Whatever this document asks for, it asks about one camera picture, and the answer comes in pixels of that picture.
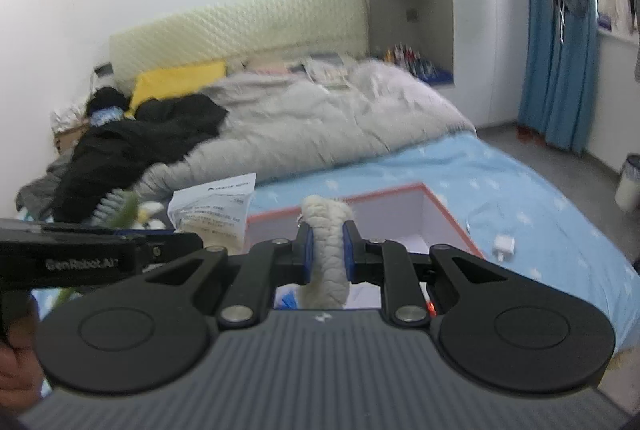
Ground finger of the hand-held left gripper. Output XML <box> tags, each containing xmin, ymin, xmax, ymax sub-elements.
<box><xmin>145</xmin><ymin>232</ymin><xmax>205</xmax><ymax>267</ymax></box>

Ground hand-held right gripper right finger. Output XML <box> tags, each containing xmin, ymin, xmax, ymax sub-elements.
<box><xmin>341</xmin><ymin>221</ymin><xmax>493</xmax><ymax>327</ymax></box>

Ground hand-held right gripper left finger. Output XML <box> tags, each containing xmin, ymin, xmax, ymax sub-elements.
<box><xmin>145</xmin><ymin>222</ymin><xmax>316</xmax><ymax>327</ymax></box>

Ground white fluffy knitted toy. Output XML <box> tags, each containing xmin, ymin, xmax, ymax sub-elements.
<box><xmin>298</xmin><ymin>195</ymin><xmax>353</xmax><ymax>311</ymax></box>

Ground green long-handled brush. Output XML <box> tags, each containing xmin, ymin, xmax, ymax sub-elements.
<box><xmin>55</xmin><ymin>190</ymin><xmax>142</xmax><ymax>305</ymax></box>

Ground person's left hand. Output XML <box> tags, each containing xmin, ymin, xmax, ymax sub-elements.
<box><xmin>0</xmin><ymin>297</ymin><xmax>48</xmax><ymax>401</ymax></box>

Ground grey penguin plush toy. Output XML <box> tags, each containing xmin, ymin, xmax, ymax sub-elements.
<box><xmin>131</xmin><ymin>201</ymin><xmax>173</xmax><ymax>231</ymax></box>

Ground white printed packet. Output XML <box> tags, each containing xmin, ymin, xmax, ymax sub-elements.
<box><xmin>166</xmin><ymin>172</ymin><xmax>257</xmax><ymax>257</ymax></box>

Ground dark grey garment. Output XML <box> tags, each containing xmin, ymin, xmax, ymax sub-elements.
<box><xmin>15</xmin><ymin>160</ymin><xmax>68</xmax><ymax>223</ymax></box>

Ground black clothing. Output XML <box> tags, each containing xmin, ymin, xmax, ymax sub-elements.
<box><xmin>52</xmin><ymin>94</ymin><xmax>230</xmax><ymax>225</ymax></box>

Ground wooden nightstand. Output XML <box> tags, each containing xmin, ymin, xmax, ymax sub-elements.
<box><xmin>52</xmin><ymin>125</ymin><xmax>91</xmax><ymax>155</ymax></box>

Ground light grey duvet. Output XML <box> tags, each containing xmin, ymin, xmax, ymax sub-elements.
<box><xmin>135</xmin><ymin>58</ymin><xmax>477</xmax><ymax>205</ymax></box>

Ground crumpled white cloth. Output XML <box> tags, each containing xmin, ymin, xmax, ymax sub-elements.
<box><xmin>51</xmin><ymin>104</ymin><xmax>91</xmax><ymax>133</ymax></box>

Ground blue face mask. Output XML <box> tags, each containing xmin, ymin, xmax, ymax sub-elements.
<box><xmin>90</xmin><ymin>107</ymin><xmax>125</xmax><ymax>127</ymax></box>

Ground black hat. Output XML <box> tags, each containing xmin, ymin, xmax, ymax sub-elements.
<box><xmin>86</xmin><ymin>87</ymin><xmax>132</xmax><ymax>115</ymax></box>

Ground yellow pillow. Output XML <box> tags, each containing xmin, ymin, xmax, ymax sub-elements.
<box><xmin>124</xmin><ymin>61</ymin><xmax>228</xmax><ymax>118</ymax></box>

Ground light blue bed sheet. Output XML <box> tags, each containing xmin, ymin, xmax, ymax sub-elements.
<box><xmin>17</xmin><ymin>132</ymin><xmax>640</xmax><ymax>356</ymax></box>

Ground books and magazines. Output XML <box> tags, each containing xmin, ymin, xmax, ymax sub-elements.
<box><xmin>240</xmin><ymin>51</ymin><xmax>357</xmax><ymax>88</ymax></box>

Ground row of small bottles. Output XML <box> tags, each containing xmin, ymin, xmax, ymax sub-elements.
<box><xmin>384</xmin><ymin>42</ymin><xmax>453</xmax><ymax>83</ymax></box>

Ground cream padded headboard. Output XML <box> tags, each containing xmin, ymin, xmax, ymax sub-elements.
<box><xmin>109</xmin><ymin>0</ymin><xmax>370</xmax><ymax>94</ymax></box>

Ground white waste bin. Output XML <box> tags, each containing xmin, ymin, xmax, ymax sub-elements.
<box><xmin>614</xmin><ymin>153</ymin><xmax>640</xmax><ymax>213</ymax></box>

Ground blue curtain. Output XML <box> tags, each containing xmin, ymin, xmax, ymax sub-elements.
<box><xmin>517</xmin><ymin>0</ymin><xmax>601</xmax><ymax>155</ymax></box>

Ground white charger with cable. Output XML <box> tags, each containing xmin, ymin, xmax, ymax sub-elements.
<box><xmin>465</xmin><ymin>217</ymin><xmax>521</xmax><ymax>261</ymax></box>

